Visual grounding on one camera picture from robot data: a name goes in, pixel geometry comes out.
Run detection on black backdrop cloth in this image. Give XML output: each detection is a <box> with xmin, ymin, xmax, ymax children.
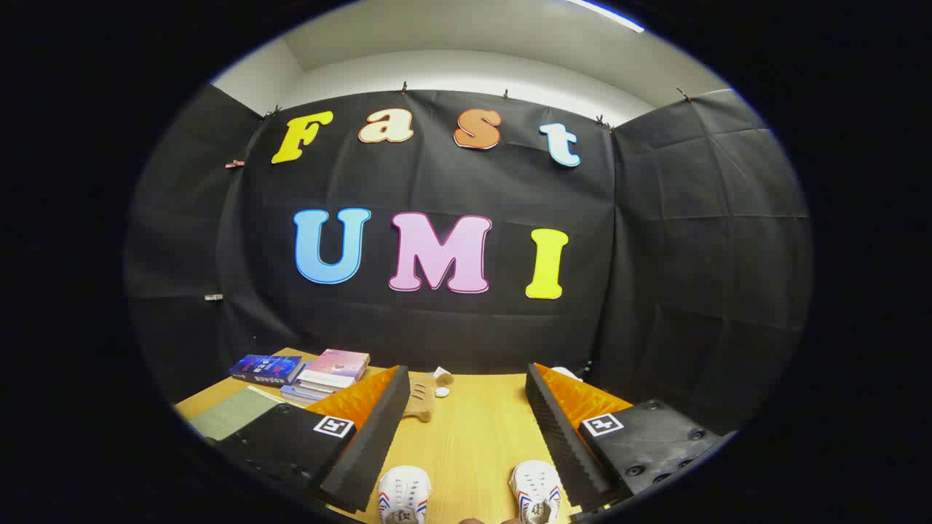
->
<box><xmin>124</xmin><ymin>84</ymin><xmax>813</xmax><ymax>437</ymax></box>

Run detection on dark blue book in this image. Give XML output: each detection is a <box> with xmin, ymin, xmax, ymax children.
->
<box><xmin>229</xmin><ymin>354</ymin><xmax>305</xmax><ymax>387</ymax></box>

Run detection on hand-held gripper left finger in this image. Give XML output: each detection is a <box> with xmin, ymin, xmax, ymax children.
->
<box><xmin>211</xmin><ymin>365</ymin><xmax>412</xmax><ymax>514</ymax></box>

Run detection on white striped canvas shoe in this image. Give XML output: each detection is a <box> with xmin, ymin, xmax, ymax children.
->
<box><xmin>509</xmin><ymin>459</ymin><xmax>564</xmax><ymax>524</ymax></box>
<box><xmin>376</xmin><ymin>465</ymin><xmax>433</xmax><ymax>524</ymax></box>

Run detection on white book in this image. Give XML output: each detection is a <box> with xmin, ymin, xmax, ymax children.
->
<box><xmin>293</xmin><ymin>377</ymin><xmax>344</xmax><ymax>398</ymax></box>

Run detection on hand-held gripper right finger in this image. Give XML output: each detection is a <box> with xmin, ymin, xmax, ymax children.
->
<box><xmin>524</xmin><ymin>362</ymin><xmax>732</xmax><ymax>519</ymax></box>

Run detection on green fabric storage box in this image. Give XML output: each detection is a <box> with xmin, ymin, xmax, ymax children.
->
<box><xmin>188</xmin><ymin>386</ymin><xmax>286</xmax><ymax>442</ymax></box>

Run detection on pale blue book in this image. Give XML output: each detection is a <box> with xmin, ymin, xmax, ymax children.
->
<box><xmin>280</xmin><ymin>384</ymin><xmax>328</xmax><ymax>406</ymax></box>

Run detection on brown plush toy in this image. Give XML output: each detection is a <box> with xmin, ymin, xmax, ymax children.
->
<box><xmin>404</xmin><ymin>368</ymin><xmax>456</xmax><ymax>424</ymax></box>

